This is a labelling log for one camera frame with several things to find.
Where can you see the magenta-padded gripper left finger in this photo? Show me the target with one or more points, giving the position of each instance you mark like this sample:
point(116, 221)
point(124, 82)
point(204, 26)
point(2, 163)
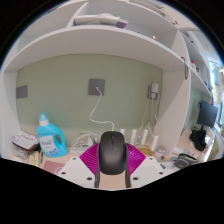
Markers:
point(88, 156)

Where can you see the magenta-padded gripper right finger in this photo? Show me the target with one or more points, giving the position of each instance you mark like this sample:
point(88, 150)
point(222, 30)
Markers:
point(136, 158)

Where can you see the black computer mouse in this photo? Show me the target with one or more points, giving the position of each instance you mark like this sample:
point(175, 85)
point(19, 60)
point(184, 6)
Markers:
point(112, 153)

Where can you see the white power strip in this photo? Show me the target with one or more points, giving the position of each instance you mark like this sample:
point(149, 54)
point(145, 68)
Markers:
point(78, 149)

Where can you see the white router with antennas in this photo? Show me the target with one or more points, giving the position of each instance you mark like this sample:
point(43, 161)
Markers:
point(144, 136)

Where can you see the small pink jar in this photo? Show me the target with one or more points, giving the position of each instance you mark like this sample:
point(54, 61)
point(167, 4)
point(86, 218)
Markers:
point(160, 152)

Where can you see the blue detergent bottle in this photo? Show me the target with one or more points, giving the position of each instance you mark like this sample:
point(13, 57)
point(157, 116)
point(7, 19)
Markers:
point(50, 140)

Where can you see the black pen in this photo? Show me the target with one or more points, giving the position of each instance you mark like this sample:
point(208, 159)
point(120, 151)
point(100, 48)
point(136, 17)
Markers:
point(41, 156)

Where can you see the pale yellow box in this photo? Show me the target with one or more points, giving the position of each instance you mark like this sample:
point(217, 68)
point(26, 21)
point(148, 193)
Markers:
point(35, 158)

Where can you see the black bag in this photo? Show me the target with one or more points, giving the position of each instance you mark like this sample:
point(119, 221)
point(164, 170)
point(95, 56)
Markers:
point(198, 140)

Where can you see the dark book with white cover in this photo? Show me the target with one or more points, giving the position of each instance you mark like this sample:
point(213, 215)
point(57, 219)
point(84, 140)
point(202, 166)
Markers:
point(26, 140)

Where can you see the clear plastic bags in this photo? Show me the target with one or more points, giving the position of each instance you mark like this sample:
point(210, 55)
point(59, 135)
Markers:
point(20, 153)

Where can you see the black monitor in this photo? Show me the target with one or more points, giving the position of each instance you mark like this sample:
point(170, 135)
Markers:
point(207, 114)

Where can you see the white shelf unit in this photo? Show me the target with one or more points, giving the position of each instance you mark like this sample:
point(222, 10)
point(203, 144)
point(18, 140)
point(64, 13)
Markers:
point(100, 40)

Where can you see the square grey wall socket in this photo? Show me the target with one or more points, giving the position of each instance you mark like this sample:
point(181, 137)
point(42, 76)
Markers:
point(96, 87)

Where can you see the white wall charger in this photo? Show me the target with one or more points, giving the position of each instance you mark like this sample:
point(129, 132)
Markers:
point(154, 89)

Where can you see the wide grey wall plate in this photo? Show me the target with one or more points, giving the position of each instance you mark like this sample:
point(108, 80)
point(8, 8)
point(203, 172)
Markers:
point(22, 92)

